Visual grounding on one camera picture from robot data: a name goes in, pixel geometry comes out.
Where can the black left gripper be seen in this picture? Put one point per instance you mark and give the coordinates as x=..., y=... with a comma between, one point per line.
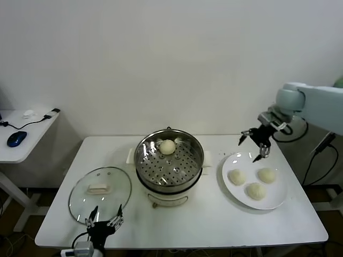
x=99, y=230

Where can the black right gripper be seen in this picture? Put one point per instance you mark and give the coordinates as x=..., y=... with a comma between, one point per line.
x=262, y=135

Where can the cream steamed baozi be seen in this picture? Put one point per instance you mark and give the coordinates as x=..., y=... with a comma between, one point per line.
x=266, y=175
x=167, y=147
x=256, y=191
x=237, y=176

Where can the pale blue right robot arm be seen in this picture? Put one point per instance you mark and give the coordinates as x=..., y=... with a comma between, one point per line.
x=321, y=104

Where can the stainless steel steamer basket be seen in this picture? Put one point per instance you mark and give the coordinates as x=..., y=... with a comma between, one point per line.
x=171, y=171

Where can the white round plate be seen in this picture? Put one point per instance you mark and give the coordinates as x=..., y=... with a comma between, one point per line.
x=233, y=164

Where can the small brown pot knob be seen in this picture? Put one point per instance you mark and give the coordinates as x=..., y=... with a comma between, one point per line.
x=155, y=205

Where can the pale green appliance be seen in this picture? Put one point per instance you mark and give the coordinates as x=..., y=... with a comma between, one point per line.
x=339, y=83

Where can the white side table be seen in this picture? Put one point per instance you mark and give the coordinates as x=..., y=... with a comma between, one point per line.
x=16, y=154

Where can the blue computer mouse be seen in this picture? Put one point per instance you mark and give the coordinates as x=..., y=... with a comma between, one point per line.
x=16, y=139

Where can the small white crumpled object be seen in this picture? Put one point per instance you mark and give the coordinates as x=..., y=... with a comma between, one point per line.
x=29, y=113

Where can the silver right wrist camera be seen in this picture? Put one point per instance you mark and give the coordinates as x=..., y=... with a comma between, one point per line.
x=264, y=117

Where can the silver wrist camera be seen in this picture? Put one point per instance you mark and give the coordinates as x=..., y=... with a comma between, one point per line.
x=83, y=249
x=264, y=117

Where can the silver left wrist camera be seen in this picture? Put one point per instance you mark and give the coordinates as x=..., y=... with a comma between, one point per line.
x=83, y=249

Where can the white desk leg frame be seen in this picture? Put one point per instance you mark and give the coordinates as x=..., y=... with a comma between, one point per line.
x=336, y=199

